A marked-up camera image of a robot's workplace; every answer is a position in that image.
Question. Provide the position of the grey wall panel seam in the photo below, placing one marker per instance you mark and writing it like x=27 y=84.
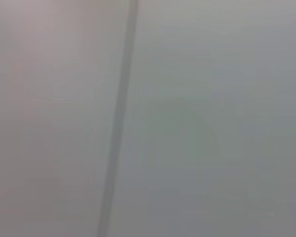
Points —
x=121 y=98

